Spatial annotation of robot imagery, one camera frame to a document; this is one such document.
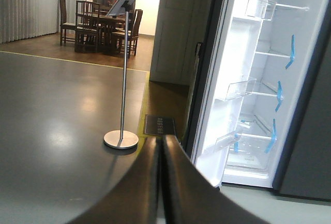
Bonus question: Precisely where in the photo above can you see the clear middle door bin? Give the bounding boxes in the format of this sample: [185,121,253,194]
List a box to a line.
[225,77,257,101]

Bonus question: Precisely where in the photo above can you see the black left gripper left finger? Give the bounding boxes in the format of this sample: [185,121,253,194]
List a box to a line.
[70,137,161,223]

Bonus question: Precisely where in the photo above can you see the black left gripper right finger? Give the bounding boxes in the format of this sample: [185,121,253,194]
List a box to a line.
[161,135,266,223]

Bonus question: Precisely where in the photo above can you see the clear upper door bin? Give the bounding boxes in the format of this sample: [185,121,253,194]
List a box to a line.
[245,0,276,21]

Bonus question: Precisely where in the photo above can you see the wooden dining table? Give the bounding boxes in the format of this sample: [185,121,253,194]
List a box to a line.
[86,2,126,53]

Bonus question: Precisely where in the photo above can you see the dark floor label sign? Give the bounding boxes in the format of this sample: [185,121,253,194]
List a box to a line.
[144,114,176,136]

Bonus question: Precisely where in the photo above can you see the white fridge body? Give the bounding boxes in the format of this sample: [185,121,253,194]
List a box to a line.
[222,0,330,199]

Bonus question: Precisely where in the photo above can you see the silver sign stand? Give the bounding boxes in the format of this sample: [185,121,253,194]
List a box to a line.
[103,0,139,150]

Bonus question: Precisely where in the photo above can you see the clear lower door bin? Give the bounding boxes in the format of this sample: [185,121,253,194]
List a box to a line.
[214,131,242,152]

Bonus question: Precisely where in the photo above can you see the white fridge door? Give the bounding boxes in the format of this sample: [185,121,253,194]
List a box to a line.
[182,0,277,183]

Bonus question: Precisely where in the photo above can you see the wooden chair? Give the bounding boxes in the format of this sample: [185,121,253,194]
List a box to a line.
[74,0,100,53]

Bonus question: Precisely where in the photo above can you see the clear door bin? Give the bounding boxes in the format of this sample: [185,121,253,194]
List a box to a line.
[225,77,257,101]
[214,131,242,152]
[245,0,276,21]

